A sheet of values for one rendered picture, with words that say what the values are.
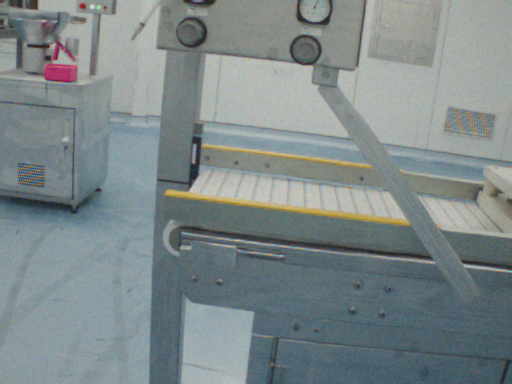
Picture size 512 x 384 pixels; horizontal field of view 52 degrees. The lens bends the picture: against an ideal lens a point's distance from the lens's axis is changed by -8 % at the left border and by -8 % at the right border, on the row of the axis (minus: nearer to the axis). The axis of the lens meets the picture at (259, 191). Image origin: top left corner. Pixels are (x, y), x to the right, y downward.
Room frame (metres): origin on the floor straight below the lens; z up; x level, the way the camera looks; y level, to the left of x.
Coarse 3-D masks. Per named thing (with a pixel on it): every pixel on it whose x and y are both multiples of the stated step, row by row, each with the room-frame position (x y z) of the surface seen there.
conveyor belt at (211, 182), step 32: (192, 192) 0.78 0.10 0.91; (224, 192) 0.79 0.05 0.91; (256, 192) 0.81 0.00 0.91; (288, 192) 0.83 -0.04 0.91; (320, 192) 0.85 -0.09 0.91; (352, 192) 0.87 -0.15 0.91; (384, 192) 0.89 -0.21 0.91; (192, 224) 0.66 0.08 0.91; (448, 224) 0.76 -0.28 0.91; (480, 224) 0.78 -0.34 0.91
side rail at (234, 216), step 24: (168, 216) 0.64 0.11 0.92; (192, 216) 0.64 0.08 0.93; (216, 216) 0.64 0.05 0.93; (240, 216) 0.64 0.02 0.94; (264, 216) 0.64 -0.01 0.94; (288, 216) 0.64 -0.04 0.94; (312, 216) 0.63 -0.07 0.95; (336, 240) 0.63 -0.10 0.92; (360, 240) 0.63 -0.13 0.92; (384, 240) 0.63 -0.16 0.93; (408, 240) 0.63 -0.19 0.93; (456, 240) 0.63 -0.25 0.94; (480, 240) 0.63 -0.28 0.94; (504, 240) 0.63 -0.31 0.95
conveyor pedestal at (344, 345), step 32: (256, 320) 0.68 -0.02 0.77; (288, 320) 0.68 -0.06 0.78; (256, 352) 0.68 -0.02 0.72; (288, 352) 0.69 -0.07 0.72; (320, 352) 0.69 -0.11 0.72; (352, 352) 0.68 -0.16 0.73; (384, 352) 0.68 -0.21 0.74; (416, 352) 0.68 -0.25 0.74; (448, 352) 0.67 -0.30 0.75; (480, 352) 0.67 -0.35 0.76
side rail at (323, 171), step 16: (208, 160) 0.91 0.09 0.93; (224, 160) 0.91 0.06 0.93; (240, 160) 0.91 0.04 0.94; (256, 160) 0.91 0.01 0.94; (272, 160) 0.91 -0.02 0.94; (288, 160) 0.91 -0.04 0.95; (304, 160) 0.91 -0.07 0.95; (304, 176) 0.91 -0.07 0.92; (320, 176) 0.90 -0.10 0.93; (336, 176) 0.90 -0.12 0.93; (352, 176) 0.90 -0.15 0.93; (368, 176) 0.90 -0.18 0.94; (416, 176) 0.90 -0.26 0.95; (432, 176) 0.90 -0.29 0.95; (416, 192) 0.90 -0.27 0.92; (432, 192) 0.90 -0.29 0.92; (448, 192) 0.90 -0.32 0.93; (464, 192) 0.90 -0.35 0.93
